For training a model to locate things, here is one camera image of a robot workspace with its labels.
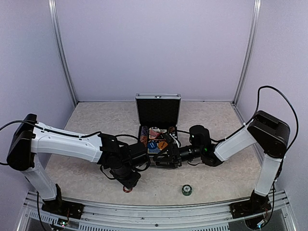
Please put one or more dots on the aluminium frame post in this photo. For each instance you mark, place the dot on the aluminium frame post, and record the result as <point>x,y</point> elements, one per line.
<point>60,48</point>
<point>249,51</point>

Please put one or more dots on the black triangular button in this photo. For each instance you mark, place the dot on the black triangular button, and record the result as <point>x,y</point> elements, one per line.
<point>158,135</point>

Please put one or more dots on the left aluminium frame post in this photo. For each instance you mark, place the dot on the left aluminium frame post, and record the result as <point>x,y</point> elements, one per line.
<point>60,48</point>

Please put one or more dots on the right aluminium frame post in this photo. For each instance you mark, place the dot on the right aluminium frame post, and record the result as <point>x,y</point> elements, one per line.
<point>249,51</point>

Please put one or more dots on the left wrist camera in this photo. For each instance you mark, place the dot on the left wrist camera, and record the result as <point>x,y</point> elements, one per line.
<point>134,155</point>

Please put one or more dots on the blue round button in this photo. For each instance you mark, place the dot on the blue round button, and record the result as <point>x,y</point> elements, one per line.
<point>152,145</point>

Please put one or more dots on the right poker chip row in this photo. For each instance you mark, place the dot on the right poker chip row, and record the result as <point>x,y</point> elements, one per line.
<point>171,130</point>

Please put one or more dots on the left poker chip row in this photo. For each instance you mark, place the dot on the left poker chip row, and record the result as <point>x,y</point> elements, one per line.
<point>144,135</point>

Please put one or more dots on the green poker chip stack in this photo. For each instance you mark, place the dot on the green poker chip stack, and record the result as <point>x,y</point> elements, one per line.
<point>186,190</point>

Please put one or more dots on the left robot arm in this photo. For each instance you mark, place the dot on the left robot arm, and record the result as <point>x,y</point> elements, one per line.
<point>33,137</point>

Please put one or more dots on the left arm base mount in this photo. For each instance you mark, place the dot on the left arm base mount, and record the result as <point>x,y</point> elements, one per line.
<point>62,207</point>

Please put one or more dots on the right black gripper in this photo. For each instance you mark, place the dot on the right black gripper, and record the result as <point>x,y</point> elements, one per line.
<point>174,163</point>

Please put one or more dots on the blue playing card deck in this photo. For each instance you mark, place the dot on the blue playing card deck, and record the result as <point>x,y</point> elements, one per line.
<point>153,151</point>

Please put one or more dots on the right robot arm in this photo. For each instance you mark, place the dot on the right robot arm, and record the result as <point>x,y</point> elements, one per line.
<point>269,132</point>

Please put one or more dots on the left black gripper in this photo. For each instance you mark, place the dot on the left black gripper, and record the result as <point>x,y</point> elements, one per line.
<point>130,183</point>

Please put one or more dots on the aluminium poker case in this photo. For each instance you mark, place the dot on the aluminium poker case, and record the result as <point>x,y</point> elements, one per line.
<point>161,111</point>

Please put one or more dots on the poker chip row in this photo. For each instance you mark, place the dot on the poker chip row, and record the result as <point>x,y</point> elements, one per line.
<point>144,135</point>
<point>171,130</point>

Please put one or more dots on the front aluminium rail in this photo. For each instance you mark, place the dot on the front aluminium rail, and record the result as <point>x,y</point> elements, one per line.
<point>98,216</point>

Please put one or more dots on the orange round button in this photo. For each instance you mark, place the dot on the orange round button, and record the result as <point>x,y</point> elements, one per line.
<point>162,145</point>

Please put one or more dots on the red playing card deck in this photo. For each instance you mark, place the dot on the red playing card deck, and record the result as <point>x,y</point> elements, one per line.
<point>152,130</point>

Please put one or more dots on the red poker chip stack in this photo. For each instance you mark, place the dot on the red poker chip stack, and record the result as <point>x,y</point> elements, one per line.
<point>127,190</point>

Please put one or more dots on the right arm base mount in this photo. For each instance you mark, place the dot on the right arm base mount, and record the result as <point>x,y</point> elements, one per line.
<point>254,205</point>

